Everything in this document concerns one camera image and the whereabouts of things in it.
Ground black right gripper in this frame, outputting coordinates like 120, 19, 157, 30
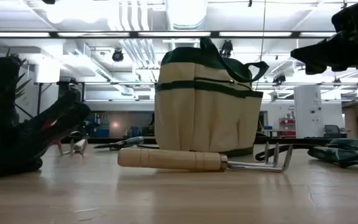
290, 0, 358, 76

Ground green garden glove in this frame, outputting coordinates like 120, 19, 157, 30
326, 138, 358, 152
307, 146, 358, 169

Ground beige green gardening tote bag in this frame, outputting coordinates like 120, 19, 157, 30
154, 36, 270, 158

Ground wooden-handled metal hand rake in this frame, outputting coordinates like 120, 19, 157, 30
117, 142, 293, 174

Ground teal-handled pruning shears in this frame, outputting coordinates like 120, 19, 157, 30
93, 136, 145, 151

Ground small garden hand fork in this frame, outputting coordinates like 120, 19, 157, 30
57, 138, 89, 157

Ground white pillar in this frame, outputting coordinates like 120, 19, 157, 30
293, 85, 324, 139

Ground dark office chair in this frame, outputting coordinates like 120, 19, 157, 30
323, 124, 348, 139

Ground red shelf unit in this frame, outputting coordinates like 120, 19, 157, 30
278, 117, 296, 138

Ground black ceiling spotlight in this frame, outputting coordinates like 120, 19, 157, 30
219, 39, 234, 58

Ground blue storage bins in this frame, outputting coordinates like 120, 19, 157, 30
87, 112, 111, 138

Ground white hanging box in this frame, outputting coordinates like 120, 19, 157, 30
34, 60, 62, 84

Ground black metal table frame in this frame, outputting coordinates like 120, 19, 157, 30
60, 136, 349, 146

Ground round silver ceiling duct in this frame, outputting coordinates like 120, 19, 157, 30
165, 0, 210, 31

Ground black overhead frame beam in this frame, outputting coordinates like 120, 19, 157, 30
0, 30, 337, 39

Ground black overhead camera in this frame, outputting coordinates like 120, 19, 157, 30
111, 49, 125, 63

